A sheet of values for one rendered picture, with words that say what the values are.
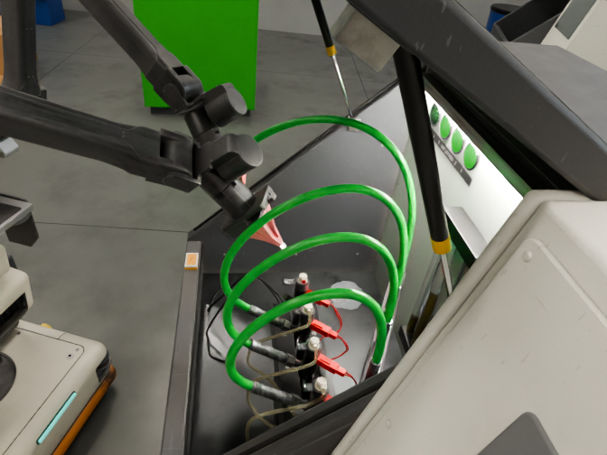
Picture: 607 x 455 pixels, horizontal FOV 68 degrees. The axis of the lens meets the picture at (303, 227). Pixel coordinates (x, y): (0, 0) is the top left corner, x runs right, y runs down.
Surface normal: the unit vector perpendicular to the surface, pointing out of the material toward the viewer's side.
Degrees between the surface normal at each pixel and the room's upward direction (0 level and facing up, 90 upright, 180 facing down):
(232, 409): 0
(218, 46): 90
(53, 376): 0
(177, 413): 0
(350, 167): 90
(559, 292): 76
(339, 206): 90
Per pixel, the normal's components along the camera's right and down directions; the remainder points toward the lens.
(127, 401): 0.11, -0.79
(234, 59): 0.16, 0.61
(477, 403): -0.93, -0.19
